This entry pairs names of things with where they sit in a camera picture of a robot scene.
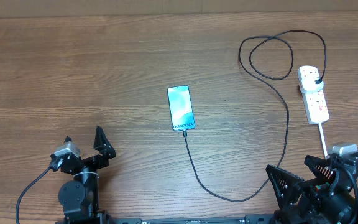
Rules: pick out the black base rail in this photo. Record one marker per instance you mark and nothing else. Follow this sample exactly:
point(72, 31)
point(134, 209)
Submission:
point(194, 221)

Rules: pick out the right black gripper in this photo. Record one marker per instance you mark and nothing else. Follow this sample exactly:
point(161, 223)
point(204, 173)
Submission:
point(289, 184)

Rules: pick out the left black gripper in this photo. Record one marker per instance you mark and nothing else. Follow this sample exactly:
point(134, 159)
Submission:
point(105, 150)

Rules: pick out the white charger plug adapter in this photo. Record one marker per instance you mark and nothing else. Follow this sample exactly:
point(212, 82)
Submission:
point(311, 85)

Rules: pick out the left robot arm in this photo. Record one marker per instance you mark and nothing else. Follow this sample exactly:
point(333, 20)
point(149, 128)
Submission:
point(80, 196)

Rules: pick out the Samsung Galaxy smartphone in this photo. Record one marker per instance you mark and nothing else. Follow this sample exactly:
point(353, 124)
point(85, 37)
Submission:
point(181, 110)

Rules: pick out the white power strip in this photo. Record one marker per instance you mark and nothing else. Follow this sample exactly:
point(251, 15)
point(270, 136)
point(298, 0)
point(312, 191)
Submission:
point(315, 103)

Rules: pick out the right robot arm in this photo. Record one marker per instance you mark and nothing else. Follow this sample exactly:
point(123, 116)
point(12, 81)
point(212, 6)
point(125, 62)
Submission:
point(330, 197)

